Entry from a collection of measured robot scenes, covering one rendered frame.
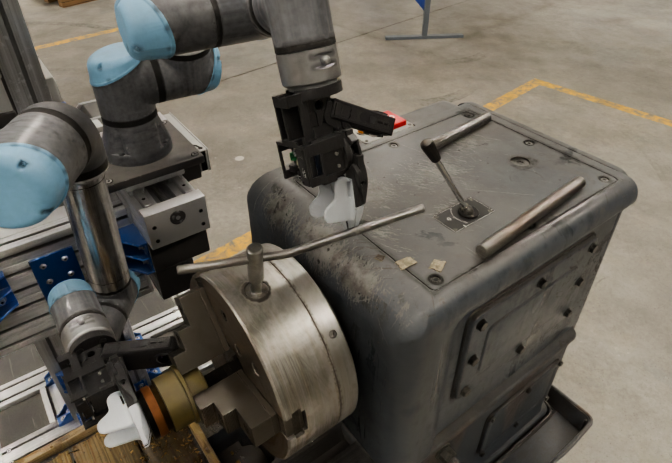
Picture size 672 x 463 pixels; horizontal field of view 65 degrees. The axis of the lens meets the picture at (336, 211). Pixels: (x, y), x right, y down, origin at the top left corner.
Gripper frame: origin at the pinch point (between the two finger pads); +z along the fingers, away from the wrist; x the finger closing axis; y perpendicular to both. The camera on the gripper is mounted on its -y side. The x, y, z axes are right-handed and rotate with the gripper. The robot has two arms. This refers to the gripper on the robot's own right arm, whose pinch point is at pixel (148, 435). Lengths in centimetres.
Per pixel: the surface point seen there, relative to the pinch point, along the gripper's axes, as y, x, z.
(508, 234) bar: -54, 19, 14
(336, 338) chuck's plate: -26.2, 10.0, 8.2
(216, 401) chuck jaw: -9.5, 2.6, 2.4
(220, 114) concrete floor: -137, -108, -295
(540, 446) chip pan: -78, -54, 21
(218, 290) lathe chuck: -15.1, 15.4, -4.8
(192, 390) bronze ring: -7.5, 2.2, -1.5
